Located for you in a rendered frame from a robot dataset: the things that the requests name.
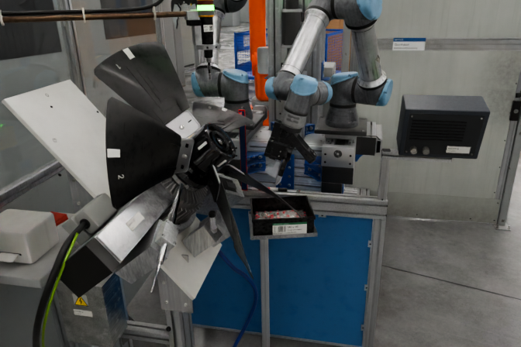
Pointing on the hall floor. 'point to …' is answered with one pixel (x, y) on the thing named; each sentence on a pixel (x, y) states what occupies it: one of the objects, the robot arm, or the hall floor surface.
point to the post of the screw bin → (264, 292)
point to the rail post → (374, 281)
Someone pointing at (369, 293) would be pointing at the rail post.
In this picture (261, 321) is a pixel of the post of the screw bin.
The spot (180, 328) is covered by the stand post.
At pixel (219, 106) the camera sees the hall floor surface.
